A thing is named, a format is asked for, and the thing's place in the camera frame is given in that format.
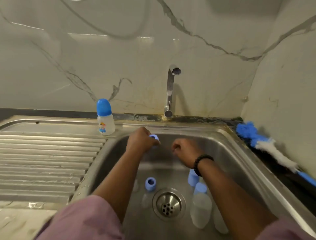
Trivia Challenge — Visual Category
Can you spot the pink shirt sleeve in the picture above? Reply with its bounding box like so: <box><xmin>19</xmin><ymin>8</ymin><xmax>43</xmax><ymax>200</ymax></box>
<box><xmin>256</xmin><ymin>218</ymin><xmax>316</xmax><ymax>240</ymax></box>
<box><xmin>35</xmin><ymin>194</ymin><xmax>126</xmax><ymax>240</ymax></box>

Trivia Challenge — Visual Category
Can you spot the metal sink drain strainer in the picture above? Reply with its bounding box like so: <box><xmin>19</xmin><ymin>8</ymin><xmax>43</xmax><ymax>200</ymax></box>
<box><xmin>151</xmin><ymin>187</ymin><xmax>187</xmax><ymax>222</ymax></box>

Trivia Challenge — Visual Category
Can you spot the person's left hand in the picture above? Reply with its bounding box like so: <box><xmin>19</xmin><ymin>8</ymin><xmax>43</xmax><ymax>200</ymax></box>
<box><xmin>126</xmin><ymin>127</ymin><xmax>161</xmax><ymax>156</ymax></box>

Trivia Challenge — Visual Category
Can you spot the blue cylindrical bottle cap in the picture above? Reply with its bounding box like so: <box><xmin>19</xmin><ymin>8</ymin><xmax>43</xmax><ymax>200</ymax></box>
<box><xmin>194</xmin><ymin>181</ymin><xmax>208</xmax><ymax>195</ymax></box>
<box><xmin>187</xmin><ymin>168</ymin><xmax>200</xmax><ymax>188</ymax></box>

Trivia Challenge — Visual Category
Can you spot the person's right hand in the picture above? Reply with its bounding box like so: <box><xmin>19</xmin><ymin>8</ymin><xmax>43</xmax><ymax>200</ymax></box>
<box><xmin>171</xmin><ymin>138</ymin><xmax>205</xmax><ymax>169</ymax></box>

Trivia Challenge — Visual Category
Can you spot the person's right forearm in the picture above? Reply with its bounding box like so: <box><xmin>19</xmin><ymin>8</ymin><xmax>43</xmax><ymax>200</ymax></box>
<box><xmin>197</xmin><ymin>161</ymin><xmax>279</xmax><ymax>240</ymax></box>

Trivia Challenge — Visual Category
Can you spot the chrome sink faucet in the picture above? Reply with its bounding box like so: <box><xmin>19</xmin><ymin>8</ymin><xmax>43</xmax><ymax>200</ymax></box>
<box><xmin>163</xmin><ymin>64</ymin><xmax>182</xmax><ymax>120</ymax></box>

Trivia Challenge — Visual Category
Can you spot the cartoon print baby bottle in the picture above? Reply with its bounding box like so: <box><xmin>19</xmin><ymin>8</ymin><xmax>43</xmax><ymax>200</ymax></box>
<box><xmin>96</xmin><ymin>98</ymin><xmax>116</xmax><ymax>136</ymax></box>

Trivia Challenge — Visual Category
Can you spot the person's left forearm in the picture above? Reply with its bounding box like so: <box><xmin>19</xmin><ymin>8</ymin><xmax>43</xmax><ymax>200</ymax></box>
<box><xmin>91</xmin><ymin>148</ymin><xmax>146</xmax><ymax>223</ymax></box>

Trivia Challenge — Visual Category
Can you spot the black bead bracelet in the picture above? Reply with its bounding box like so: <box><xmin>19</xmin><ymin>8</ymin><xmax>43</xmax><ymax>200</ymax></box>
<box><xmin>193</xmin><ymin>154</ymin><xmax>215</xmax><ymax>177</ymax></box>

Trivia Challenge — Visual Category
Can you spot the translucent bottle front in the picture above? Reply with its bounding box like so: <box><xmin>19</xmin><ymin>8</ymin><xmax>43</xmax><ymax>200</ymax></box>
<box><xmin>212</xmin><ymin>203</ymin><xmax>230</xmax><ymax>235</ymax></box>

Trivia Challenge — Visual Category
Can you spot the translucent bottle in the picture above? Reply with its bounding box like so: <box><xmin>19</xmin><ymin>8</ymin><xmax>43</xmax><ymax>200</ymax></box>
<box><xmin>212</xmin><ymin>203</ymin><xmax>230</xmax><ymax>235</ymax></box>
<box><xmin>190</xmin><ymin>192</ymin><xmax>213</xmax><ymax>229</ymax></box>

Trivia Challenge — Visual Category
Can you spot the blue and white bottle brush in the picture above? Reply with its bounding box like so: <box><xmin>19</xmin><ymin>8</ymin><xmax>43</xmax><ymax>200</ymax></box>
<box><xmin>235</xmin><ymin>121</ymin><xmax>316</xmax><ymax>187</ymax></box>

